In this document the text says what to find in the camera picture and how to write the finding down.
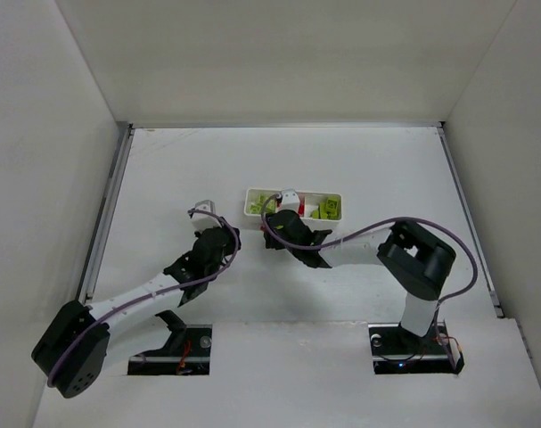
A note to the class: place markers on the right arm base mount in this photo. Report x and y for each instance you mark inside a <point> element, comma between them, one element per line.
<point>395,351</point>

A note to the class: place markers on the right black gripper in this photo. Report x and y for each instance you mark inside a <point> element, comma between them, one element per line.
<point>278,226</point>

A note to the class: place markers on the red lego pile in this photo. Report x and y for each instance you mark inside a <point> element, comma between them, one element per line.
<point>301,208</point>

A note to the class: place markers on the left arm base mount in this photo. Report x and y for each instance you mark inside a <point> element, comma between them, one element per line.
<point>186,351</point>

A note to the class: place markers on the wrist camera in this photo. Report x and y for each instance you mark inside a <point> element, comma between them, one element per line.
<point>202,215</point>
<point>288,199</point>

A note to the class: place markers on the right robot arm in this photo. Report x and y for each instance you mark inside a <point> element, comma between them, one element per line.
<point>416,258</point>

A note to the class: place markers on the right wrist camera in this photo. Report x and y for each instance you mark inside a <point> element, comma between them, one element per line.
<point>288,199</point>

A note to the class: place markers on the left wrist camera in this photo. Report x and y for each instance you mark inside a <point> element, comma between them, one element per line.
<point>202,215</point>

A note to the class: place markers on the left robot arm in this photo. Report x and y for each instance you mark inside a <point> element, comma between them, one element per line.
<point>85,339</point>

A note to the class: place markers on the white divided container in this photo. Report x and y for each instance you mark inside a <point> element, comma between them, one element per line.
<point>311,203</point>

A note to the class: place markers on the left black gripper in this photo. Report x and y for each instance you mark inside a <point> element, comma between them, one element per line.
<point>225,236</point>

